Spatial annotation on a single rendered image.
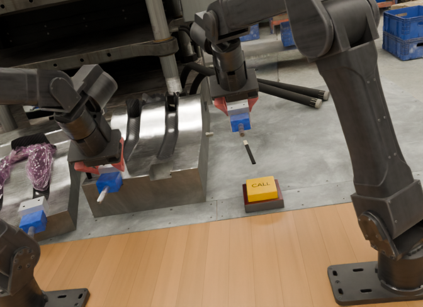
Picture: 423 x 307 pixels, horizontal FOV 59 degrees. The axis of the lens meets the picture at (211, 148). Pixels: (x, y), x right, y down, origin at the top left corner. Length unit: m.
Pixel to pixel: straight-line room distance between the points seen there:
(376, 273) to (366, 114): 0.26
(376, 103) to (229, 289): 0.36
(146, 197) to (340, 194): 0.41
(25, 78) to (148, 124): 0.48
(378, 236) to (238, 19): 0.39
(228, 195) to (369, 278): 0.35
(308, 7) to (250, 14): 0.16
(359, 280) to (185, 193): 0.39
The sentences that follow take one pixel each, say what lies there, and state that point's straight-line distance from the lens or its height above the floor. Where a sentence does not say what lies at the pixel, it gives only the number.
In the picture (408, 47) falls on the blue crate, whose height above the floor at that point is 0.14.
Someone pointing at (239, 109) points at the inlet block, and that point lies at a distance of 0.86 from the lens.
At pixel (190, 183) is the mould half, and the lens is 0.80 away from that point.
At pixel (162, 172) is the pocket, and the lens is 0.85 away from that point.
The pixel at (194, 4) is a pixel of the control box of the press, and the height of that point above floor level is 1.14.
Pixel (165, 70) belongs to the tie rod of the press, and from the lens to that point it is 1.49.
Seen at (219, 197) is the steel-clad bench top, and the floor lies 0.80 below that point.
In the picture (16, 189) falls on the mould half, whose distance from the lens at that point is 1.02.
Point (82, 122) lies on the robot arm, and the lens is 0.69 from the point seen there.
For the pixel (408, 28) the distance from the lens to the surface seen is 4.37.
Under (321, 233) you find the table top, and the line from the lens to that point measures 0.71.
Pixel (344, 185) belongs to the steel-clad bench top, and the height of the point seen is 0.80.
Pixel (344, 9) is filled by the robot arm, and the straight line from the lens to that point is 0.50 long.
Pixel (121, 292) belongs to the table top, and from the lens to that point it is 0.69.
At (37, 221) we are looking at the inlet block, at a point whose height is 0.87.
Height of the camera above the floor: 1.26
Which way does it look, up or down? 26 degrees down
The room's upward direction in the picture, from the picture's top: 12 degrees counter-clockwise
